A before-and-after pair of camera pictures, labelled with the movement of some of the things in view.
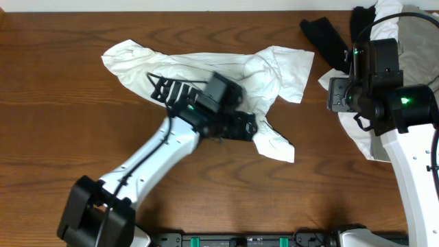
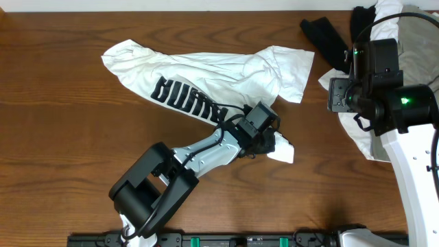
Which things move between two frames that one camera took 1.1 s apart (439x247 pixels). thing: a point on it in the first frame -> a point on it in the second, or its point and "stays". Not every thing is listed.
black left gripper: x=235 y=132 -> x=269 y=133
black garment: x=328 y=42 stays
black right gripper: x=337 y=86 stays
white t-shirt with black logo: x=261 y=75 stays
